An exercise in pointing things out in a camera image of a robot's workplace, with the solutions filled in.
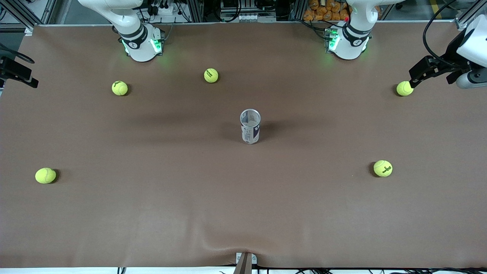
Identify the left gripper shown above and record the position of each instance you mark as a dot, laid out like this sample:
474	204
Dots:
452	52

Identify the silver tennis ball can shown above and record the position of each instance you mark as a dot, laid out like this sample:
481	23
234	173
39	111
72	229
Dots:
250	131

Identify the green-lit left arm base box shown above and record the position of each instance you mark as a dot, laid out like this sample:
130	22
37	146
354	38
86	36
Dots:
331	41

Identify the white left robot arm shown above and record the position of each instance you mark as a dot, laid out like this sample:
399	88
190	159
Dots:
352	45

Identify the green-lit right arm base box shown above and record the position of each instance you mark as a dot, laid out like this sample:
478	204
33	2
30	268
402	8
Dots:
158	42

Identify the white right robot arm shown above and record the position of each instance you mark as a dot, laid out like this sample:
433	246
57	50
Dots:
137	45

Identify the yellow-green tennis ball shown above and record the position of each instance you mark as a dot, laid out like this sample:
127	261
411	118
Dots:
120	88
211	75
382	168
403	89
45	175

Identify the orange bag of items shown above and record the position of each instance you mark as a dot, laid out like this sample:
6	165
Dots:
327	11

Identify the white power strip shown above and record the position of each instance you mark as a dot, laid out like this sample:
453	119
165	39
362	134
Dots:
163	10

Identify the white connector strip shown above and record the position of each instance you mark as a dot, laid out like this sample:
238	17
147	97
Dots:
250	17

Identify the brown table mat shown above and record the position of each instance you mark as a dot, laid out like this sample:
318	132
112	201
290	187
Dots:
243	198

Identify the aluminium frame profile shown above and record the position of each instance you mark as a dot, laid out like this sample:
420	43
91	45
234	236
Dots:
297	9
196	10
21	17
466	17

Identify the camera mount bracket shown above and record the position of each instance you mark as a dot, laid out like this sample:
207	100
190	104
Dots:
245	262

